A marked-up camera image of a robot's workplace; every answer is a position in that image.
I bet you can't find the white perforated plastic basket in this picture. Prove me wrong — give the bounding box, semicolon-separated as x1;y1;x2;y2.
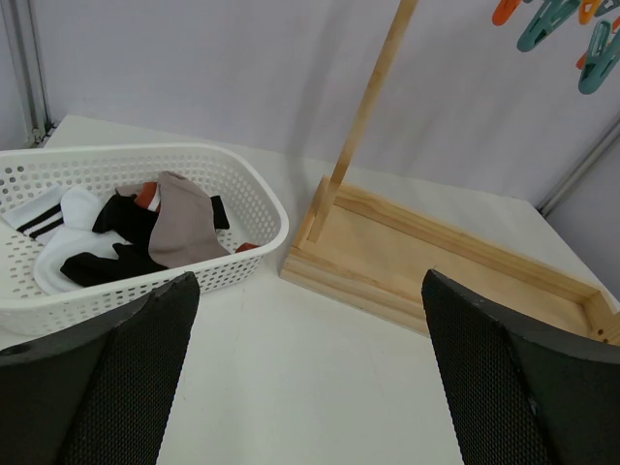
1;143;289;336

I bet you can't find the taupe sock with orange stripes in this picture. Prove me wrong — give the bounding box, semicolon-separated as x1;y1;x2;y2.
148;171;229;268

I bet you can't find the orange clothespin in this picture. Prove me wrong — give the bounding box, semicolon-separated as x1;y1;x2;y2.
491;0;521;26

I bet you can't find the metal wall rail left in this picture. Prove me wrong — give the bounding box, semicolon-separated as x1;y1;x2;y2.
1;0;56;147

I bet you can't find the metal wall rail right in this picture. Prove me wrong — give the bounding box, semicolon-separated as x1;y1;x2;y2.
537;115;619;218

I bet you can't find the wooden hanger stand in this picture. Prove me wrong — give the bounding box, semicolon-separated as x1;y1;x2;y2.
280;1;619;345

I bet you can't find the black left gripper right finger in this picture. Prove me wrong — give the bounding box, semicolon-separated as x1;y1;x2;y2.
421;269;619;464

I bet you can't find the metal wall rail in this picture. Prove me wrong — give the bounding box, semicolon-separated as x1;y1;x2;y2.
1;0;56;147
537;115;619;218

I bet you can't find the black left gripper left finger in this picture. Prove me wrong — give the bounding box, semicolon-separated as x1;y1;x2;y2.
1;272;200;464

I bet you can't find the teal clothespin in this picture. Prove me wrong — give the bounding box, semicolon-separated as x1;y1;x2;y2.
516;0;580;52
577;20;619;95

